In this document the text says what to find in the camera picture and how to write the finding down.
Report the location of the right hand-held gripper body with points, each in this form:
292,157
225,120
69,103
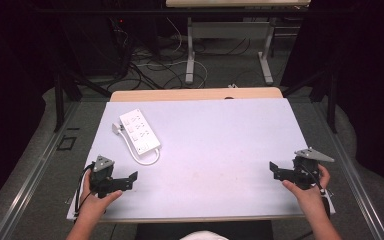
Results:
308,170

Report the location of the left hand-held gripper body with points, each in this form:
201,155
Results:
102,176

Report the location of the white power strip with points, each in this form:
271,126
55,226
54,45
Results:
140,131

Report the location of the white power plug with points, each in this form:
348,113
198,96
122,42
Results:
116,128

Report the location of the person's right hand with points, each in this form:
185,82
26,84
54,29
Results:
308,196

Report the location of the person's left hand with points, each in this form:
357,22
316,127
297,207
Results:
95,203

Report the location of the black square floor plate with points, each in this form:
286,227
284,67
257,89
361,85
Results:
66,143

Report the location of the person's dark trousers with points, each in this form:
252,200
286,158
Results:
166,231

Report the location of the white table mat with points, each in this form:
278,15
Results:
213,150

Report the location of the black metal stand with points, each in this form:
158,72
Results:
330,96
61,100

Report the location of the person's white shirt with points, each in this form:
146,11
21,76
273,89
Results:
204,236

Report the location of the light wooden table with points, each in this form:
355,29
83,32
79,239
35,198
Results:
193,94

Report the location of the black computer tower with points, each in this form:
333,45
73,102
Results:
96,43

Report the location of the desk with white legs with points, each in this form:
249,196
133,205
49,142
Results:
228,30

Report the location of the metal floor rail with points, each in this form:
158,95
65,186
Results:
30,180
356,186

